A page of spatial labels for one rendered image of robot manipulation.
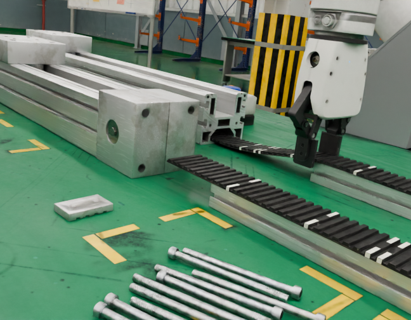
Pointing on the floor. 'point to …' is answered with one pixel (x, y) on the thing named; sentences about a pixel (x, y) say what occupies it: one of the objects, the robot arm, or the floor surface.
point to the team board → (148, 9)
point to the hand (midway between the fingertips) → (317, 150)
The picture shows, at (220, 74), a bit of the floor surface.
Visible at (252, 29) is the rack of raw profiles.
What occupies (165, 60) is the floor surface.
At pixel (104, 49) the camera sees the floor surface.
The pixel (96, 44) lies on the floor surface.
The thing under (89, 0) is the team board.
